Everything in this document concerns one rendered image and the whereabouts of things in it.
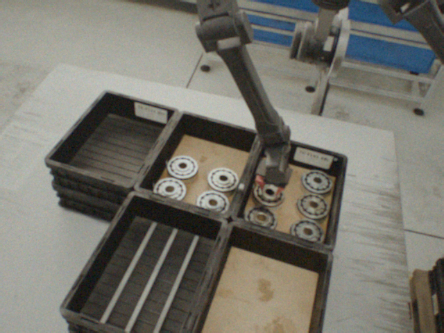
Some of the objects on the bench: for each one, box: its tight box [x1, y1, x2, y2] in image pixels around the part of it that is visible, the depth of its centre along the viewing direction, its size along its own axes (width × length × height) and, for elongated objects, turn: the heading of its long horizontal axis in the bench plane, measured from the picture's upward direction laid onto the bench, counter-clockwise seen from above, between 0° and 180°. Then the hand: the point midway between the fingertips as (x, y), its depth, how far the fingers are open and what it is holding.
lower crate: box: [51, 183, 121, 223], centre depth 152 cm, size 40×30×12 cm
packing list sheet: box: [0, 121, 60, 191], centre depth 160 cm, size 33×23×1 cm
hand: (270, 190), depth 136 cm, fingers open, 5 cm apart
